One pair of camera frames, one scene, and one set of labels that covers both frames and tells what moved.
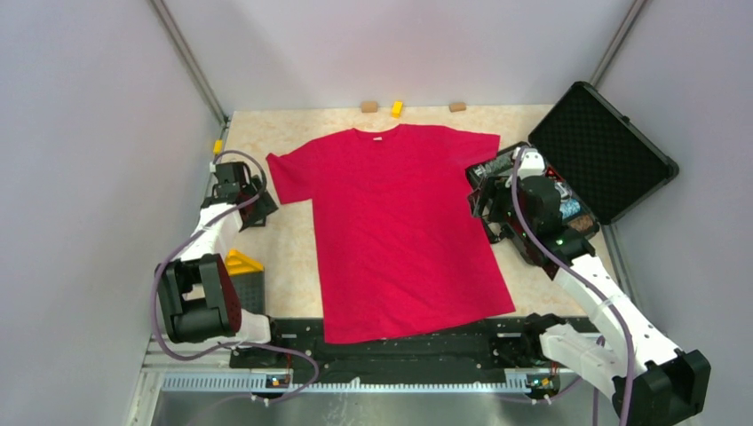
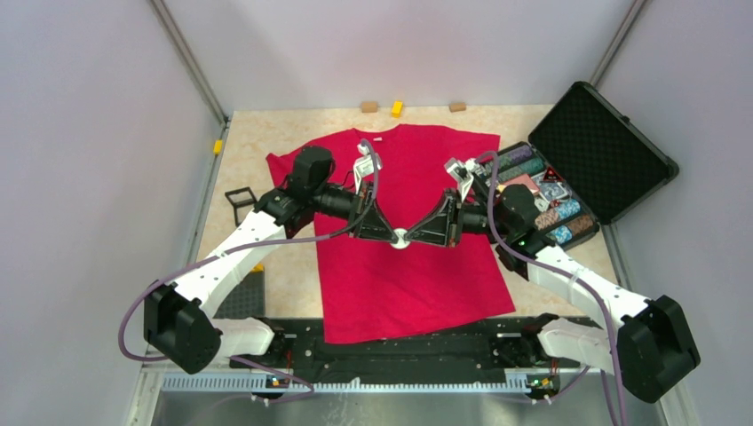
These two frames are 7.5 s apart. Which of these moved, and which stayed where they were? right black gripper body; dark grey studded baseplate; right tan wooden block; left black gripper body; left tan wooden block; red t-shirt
Moved: right black gripper body; left black gripper body
Stayed: red t-shirt; left tan wooden block; right tan wooden block; dark grey studded baseplate
